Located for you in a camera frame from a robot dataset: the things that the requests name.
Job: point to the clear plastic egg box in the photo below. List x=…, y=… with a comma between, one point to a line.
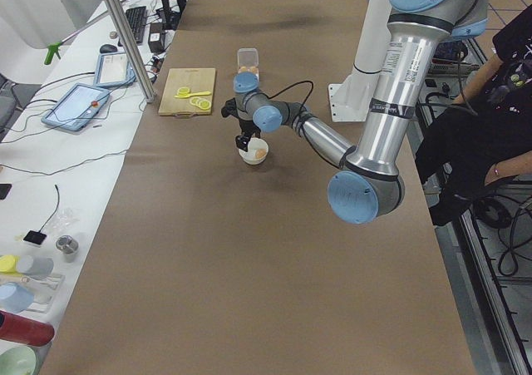
x=248, y=56

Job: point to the green bowl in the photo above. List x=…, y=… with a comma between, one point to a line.
x=21, y=360

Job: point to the bamboo cutting board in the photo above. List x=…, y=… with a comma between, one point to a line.
x=188, y=80

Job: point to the black keyboard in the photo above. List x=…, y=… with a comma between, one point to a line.
x=136, y=18

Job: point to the yellow plastic knife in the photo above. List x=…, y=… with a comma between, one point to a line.
x=183, y=95

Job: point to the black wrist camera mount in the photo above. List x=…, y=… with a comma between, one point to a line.
x=230, y=109

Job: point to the blue teach pendant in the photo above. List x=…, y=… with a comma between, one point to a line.
x=77, y=107
x=113, y=70

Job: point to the yellow plastic cup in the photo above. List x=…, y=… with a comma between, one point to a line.
x=8, y=264

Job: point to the blue teach pendant far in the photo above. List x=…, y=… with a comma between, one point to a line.
x=113, y=70

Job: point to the light blue cup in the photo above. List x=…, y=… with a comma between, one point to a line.
x=15, y=298

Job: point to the black power adapter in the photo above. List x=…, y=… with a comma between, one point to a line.
x=156, y=39

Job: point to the red cylinder bottle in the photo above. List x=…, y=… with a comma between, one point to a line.
x=18, y=329

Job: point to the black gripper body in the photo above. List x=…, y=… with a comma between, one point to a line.
x=247, y=126

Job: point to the green clamp tool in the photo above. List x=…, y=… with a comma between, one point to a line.
x=53, y=50

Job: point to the small black square sensor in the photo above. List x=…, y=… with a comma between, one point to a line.
x=35, y=237

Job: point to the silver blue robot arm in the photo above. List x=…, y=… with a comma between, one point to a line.
x=399, y=39

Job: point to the blue teach pendant near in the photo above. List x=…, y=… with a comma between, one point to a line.
x=77, y=107

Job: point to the aluminium frame post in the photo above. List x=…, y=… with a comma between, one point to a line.
x=128, y=42

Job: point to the white ceramic bowl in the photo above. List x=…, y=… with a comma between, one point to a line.
x=248, y=155

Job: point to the seated person in black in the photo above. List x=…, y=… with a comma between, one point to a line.
x=486, y=134

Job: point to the computer mouse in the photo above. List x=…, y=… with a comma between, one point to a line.
x=108, y=48

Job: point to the grey plastic cup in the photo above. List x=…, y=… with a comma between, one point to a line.
x=35, y=267

